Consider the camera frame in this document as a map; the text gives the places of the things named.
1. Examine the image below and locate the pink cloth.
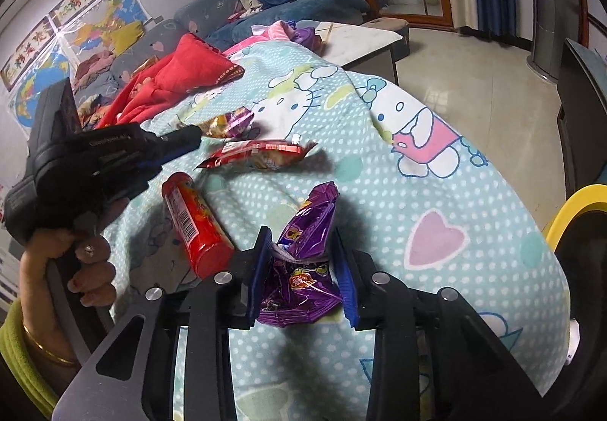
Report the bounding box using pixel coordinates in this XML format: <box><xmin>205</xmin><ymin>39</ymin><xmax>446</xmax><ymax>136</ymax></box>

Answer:
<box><xmin>250</xmin><ymin>20</ymin><xmax>297</xmax><ymax>42</ymax></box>

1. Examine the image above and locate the cartoon cat printed blanket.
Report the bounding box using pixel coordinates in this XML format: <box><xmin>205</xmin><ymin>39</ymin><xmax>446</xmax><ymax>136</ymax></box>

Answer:
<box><xmin>102</xmin><ymin>42</ymin><xmax>572</xmax><ymax>421</ymax></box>

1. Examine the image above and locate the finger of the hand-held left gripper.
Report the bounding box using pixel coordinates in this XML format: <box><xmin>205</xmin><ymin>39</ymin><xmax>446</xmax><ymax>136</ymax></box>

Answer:
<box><xmin>107</xmin><ymin>154</ymin><xmax>164</xmax><ymax>204</ymax></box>
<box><xmin>135</xmin><ymin>124</ymin><xmax>204</xmax><ymax>161</ymax></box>

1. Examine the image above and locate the floral patterned cloth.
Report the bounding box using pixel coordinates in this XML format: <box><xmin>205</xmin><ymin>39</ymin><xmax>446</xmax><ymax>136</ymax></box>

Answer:
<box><xmin>76</xmin><ymin>91</ymin><xmax>110</xmax><ymax>128</ymax></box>

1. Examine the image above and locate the dark cabinet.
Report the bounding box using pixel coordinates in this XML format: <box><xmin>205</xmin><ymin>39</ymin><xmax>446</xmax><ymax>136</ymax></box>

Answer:
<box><xmin>555</xmin><ymin>37</ymin><xmax>607</xmax><ymax>204</ymax></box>

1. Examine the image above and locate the red cylindrical snack can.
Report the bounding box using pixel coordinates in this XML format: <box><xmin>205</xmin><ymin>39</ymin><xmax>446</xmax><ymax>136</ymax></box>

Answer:
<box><xmin>161</xmin><ymin>171</ymin><xmax>235</xmax><ymax>280</ymax></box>

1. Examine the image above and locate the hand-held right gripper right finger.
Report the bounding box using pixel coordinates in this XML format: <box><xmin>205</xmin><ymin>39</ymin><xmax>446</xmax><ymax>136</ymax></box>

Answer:
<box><xmin>332</xmin><ymin>229</ymin><xmax>546</xmax><ymax>421</ymax></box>

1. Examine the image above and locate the white drawer cabinet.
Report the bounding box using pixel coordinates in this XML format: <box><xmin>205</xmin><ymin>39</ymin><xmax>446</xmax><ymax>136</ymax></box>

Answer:
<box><xmin>0</xmin><ymin>245</ymin><xmax>22</xmax><ymax>305</ymax></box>

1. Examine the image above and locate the person's left forearm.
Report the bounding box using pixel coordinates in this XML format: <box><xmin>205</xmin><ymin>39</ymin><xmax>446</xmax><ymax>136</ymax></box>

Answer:
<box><xmin>0</xmin><ymin>302</ymin><xmax>81</xmax><ymax>417</ymax></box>

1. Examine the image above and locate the country map poster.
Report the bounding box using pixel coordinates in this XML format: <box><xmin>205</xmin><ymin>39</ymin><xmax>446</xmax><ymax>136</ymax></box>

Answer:
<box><xmin>59</xmin><ymin>0</ymin><xmax>153</xmax><ymax>54</ymax></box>

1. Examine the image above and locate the red cloth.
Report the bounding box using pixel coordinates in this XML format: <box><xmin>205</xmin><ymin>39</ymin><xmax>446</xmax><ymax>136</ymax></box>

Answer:
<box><xmin>95</xmin><ymin>32</ymin><xmax>246</xmax><ymax>130</ymax></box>

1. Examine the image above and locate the person's left hand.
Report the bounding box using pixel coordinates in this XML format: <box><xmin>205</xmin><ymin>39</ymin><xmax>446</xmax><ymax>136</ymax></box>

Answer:
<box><xmin>19</xmin><ymin>196</ymin><xmax>131</xmax><ymax>333</ymax></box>

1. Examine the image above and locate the gold purple snack wrapper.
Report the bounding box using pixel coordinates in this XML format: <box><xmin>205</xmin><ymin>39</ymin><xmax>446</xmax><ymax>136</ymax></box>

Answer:
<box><xmin>178</xmin><ymin>107</ymin><xmax>255</xmax><ymax>140</ymax></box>

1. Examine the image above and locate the gold bracelet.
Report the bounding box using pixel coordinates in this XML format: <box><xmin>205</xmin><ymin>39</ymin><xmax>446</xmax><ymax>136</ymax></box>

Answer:
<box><xmin>24</xmin><ymin>324</ymin><xmax>79</xmax><ymax>365</ymax></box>

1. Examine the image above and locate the pile of dark red clothes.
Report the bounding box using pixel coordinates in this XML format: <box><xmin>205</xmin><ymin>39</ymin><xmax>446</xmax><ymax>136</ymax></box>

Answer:
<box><xmin>71</xmin><ymin>49</ymin><xmax>115</xmax><ymax>85</ymax></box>

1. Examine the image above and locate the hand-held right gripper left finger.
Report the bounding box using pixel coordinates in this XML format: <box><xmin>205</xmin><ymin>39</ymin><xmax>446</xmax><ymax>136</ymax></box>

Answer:
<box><xmin>50</xmin><ymin>226</ymin><xmax>273</xmax><ymax>421</ymax></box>

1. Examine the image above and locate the black bin with yellow rim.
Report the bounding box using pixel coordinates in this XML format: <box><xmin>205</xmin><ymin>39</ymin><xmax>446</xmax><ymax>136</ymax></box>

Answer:
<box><xmin>545</xmin><ymin>184</ymin><xmax>607</xmax><ymax>407</ymax></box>

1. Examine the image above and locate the grey heart-patterned sofa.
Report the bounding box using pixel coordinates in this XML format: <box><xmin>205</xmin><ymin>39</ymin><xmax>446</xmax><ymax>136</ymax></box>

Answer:
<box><xmin>71</xmin><ymin>0</ymin><xmax>247</xmax><ymax>94</ymax></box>

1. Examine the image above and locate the world map poster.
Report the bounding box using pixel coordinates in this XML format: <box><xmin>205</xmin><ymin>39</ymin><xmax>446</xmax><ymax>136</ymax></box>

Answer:
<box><xmin>8</xmin><ymin>49</ymin><xmax>72</xmax><ymax>135</ymax></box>

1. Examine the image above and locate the white-topped coffee table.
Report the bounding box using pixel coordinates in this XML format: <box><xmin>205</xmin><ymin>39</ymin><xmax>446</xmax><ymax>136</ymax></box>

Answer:
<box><xmin>313</xmin><ymin>16</ymin><xmax>411</xmax><ymax>83</ymax></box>

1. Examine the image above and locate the red snack wrapper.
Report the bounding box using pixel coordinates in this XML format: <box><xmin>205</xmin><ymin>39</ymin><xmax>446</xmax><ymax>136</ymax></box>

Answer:
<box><xmin>196</xmin><ymin>139</ymin><xmax>318</xmax><ymax>171</ymax></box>

